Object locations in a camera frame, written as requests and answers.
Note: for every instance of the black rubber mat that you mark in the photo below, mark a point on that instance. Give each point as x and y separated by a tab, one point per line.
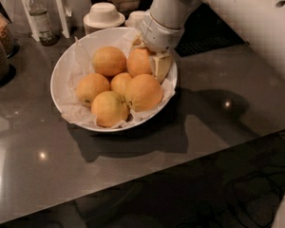
204	30

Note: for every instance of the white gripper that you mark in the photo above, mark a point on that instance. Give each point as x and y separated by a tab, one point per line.
159	33

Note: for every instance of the orange middle small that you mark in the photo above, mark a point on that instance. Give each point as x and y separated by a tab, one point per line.
120	82

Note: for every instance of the white acrylic sign holder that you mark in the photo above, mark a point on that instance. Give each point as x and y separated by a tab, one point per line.
62	15

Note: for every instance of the upturned white bowl stack left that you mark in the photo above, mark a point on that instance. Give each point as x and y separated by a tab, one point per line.
102	16

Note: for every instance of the white paper bowl liner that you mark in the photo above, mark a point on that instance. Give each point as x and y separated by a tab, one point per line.
81	82

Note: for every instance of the orange front right large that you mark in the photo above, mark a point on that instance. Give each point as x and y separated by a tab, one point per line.
143	92

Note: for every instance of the orange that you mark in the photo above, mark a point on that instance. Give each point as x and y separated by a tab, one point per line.
138	62
109	108
90	86
109	61

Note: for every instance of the large white bowl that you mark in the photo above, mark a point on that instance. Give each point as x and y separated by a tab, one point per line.
75	64

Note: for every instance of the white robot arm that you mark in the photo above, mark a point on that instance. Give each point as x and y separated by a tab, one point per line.
260	23

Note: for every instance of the glass bottle black cap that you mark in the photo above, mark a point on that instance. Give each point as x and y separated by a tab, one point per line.
39	14

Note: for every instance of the upturned white bowl right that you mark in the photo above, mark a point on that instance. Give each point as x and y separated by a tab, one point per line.
135	18

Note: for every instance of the cereal jar upper left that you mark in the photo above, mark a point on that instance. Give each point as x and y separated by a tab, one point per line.
6	37

